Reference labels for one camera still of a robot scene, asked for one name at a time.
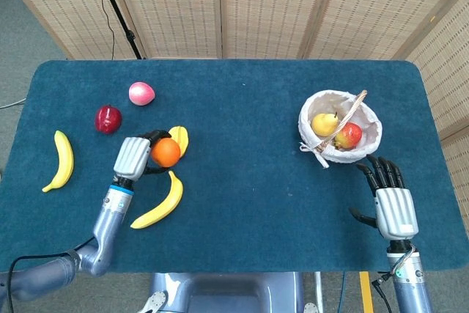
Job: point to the yellow plastic banana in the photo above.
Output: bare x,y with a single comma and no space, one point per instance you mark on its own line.
65,159
165,206

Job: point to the pink peach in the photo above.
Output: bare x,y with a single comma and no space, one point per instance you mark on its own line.
141,94

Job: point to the orange fruit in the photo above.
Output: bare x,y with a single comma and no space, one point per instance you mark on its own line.
166,152

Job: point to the yellow floor tape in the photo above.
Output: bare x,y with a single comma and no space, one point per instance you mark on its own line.
365,292

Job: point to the yellow pear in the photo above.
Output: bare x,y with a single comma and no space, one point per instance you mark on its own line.
323,125

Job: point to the red yellow apple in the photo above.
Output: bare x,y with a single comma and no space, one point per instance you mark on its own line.
350,135

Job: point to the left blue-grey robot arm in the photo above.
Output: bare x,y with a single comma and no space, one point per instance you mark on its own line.
106,228

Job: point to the blue table cloth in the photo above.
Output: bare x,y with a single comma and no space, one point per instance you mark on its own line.
249,195

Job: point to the black stand pole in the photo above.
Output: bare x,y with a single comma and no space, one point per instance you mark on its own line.
118,14

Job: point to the yellow starfruit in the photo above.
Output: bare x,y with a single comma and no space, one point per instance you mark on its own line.
182,139

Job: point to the bamboo folding screen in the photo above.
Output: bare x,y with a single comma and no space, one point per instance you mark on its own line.
264,9

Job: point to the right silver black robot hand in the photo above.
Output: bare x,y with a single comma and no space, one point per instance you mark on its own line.
395,214

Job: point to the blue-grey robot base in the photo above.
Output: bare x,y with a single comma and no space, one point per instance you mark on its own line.
223,292

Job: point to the wicker basket with cloth liner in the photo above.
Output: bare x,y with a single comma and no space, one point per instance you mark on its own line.
370,133

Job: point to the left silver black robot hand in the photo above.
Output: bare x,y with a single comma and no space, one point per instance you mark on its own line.
132,159

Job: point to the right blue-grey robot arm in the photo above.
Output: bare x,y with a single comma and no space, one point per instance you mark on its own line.
410,287

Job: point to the dark red apple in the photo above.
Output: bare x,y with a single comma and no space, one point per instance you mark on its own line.
108,119

